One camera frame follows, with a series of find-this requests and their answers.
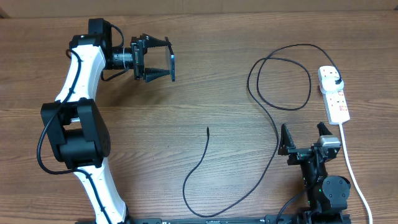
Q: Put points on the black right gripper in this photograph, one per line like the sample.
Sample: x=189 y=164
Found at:
x=286 y=148

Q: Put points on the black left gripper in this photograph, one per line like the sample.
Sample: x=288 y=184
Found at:
x=146 y=42

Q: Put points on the Samsung Galaxy smartphone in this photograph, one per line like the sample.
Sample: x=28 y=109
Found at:
x=170 y=58

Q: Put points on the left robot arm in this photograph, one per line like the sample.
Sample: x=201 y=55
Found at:
x=73 y=123

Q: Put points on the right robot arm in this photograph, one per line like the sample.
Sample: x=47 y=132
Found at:
x=327 y=194

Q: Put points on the white USB charger plug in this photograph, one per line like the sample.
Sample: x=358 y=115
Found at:
x=329 y=85

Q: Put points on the white power strip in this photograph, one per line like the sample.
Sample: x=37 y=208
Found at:
x=335 y=103

